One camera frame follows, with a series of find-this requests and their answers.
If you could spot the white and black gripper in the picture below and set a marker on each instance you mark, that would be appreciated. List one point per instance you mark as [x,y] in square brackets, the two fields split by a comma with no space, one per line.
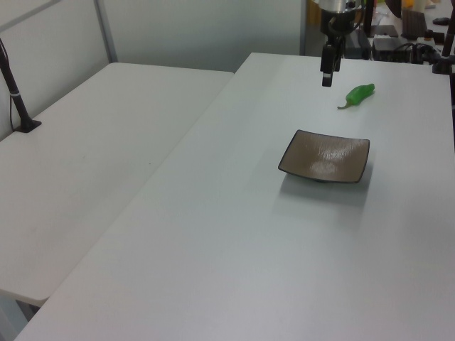
[337,21]

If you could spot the green chili pepper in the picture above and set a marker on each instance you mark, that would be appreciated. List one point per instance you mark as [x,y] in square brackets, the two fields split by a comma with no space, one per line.
[359,93]

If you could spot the square brown ceramic plate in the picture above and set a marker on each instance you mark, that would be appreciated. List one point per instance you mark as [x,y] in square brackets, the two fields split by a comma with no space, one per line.
[325,158]

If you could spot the black power supply box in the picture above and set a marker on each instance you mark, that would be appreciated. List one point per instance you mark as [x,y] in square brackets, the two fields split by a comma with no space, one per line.
[358,44]

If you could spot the black vertical pole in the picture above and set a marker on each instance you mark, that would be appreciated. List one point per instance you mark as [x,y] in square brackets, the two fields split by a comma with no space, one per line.
[368,17]

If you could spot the black electronics box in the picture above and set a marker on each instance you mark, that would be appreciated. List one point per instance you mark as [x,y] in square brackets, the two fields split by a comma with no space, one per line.
[391,48]

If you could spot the black computer mouse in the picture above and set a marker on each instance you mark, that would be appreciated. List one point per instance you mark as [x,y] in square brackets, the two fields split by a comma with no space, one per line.
[441,21]

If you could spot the black camera stand clamp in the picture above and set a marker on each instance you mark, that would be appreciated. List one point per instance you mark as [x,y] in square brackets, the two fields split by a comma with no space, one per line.
[444,60]

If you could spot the grey partition frame post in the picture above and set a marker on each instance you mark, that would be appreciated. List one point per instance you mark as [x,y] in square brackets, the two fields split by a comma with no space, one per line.
[106,32]

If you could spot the black camera stand pole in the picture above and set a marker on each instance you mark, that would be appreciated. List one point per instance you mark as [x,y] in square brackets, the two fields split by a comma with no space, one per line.
[16,101]

